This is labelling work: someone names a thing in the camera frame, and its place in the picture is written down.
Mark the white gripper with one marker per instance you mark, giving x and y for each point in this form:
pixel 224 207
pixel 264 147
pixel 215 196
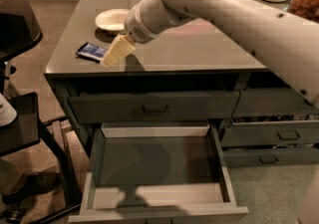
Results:
pixel 136 25

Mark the blue rxbar blueberry bar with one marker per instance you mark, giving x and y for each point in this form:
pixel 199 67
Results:
pixel 92 52

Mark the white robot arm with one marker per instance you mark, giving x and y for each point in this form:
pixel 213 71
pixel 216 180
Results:
pixel 284 43

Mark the grey top left drawer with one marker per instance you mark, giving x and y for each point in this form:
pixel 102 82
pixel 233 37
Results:
pixel 167 106

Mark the open grey middle drawer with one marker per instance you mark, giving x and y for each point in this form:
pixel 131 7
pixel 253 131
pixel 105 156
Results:
pixel 157 174

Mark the grey top right drawer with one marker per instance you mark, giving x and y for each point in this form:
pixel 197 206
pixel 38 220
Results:
pixel 269 102

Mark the white paper bowl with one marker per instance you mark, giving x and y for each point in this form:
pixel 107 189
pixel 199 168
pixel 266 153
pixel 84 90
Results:
pixel 112 21

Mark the grey cabinet counter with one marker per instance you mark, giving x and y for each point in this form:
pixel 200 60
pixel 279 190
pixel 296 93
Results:
pixel 193 57

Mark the black chair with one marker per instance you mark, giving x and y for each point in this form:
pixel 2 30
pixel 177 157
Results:
pixel 31 29

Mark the white object at left edge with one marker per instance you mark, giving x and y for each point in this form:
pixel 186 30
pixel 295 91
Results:
pixel 7 112

